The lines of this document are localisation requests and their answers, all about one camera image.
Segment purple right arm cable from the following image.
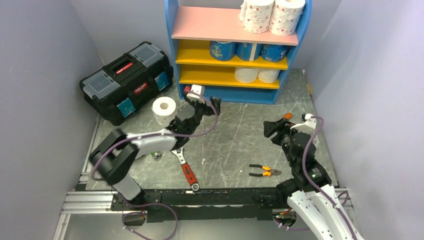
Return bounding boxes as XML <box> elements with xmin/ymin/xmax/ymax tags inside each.
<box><xmin>274</xmin><ymin>115</ymin><xmax>359</xmax><ymax>240</ymax></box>

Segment blue roll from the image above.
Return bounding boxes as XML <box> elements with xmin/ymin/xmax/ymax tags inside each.
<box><xmin>236</xmin><ymin>42</ymin><xmax>262</xmax><ymax>62</ymax></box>
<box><xmin>260</xmin><ymin>44</ymin><xmax>289</xmax><ymax>63</ymax></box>
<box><xmin>209</xmin><ymin>41</ymin><xmax>237</xmax><ymax>62</ymax></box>

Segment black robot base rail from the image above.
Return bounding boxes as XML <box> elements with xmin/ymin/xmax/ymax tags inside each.
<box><xmin>111</xmin><ymin>187</ymin><xmax>289</xmax><ymax>223</ymax></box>

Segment orange handled pliers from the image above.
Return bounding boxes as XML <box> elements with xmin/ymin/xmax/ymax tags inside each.
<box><xmin>249</xmin><ymin>164</ymin><xmax>282</xmax><ymax>177</ymax></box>

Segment red adjustable wrench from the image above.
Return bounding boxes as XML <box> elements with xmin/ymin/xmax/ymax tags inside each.
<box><xmin>171</xmin><ymin>147</ymin><xmax>200</xmax><ymax>191</ymax></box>

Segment orange handled screwdriver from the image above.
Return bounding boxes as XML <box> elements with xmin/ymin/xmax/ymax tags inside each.
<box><xmin>283</xmin><ymin>112</ymin><xmax>293</xmax><ymax>120</ymax></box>

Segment black plastic toolbox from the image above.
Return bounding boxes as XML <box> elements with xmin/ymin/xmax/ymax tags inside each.
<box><xmin>79</xmin><ymin>41</ymin><xmax>174</xmax><ymax>126</ymax></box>

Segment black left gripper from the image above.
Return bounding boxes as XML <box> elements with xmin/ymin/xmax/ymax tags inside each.
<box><xmin>183</xmin><ymin>93</ymin><xmax>222</xmax><ymax>135</ymax></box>

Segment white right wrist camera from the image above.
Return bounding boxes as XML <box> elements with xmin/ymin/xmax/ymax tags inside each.
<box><xmin>290</xmin><ymin>113</ymin><xmax>317</xmax><ymax>132</ymax></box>

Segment white roll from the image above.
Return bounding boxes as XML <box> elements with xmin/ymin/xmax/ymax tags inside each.
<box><xmin>234</xmin><ymin>67</ymin><xmax>259</xmax><ymax>84</ymax></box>
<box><xmin>257</xmin><ymin>68</ymin><xmax>280</xmax><ymax>84</ymax></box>
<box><xmin>238</xmin><ymin>0</ymin><xmax>275</xmax><ymax>34</ymax></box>
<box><xmin>151</xmin><ymin>96</ymin><xmax>177</xmax><ymax>127</ymax></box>

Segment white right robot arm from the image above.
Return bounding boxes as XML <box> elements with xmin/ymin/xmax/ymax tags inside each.
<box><xmin>263</xmin><ymin>114</ymin><xmax>363</xmax><ymax>240</ymax></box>

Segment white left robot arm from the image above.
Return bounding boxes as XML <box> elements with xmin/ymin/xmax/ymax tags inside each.
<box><xmin>88</xmin><ymin>96</ymin><xmax>222</xmax><ymax>210</ymax></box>

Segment blue shelf with coloured boards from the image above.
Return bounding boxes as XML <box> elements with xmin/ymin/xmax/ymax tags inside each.
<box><xmin>164</xmin><ymin>0</ymin><xmax>313</xmax><ymax>104</ymax></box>

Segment pink patterned paper towel roll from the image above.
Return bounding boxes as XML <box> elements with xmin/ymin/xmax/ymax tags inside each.
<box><xmin>269</xmin><ymin>0</ymin><xmax>306</xmax><ymax>36</ymax></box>

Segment green handled tool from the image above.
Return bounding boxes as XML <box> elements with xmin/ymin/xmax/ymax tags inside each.
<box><xmin>151</xmin><ymin>151</ymin><xmax>162</xmax><ymax>161</ymax></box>

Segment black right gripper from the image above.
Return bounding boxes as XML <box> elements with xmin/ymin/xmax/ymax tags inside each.
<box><xmin>263</xmin><ymin>117</ymin><xmax>305</xmax><ymax>167</ymax></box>

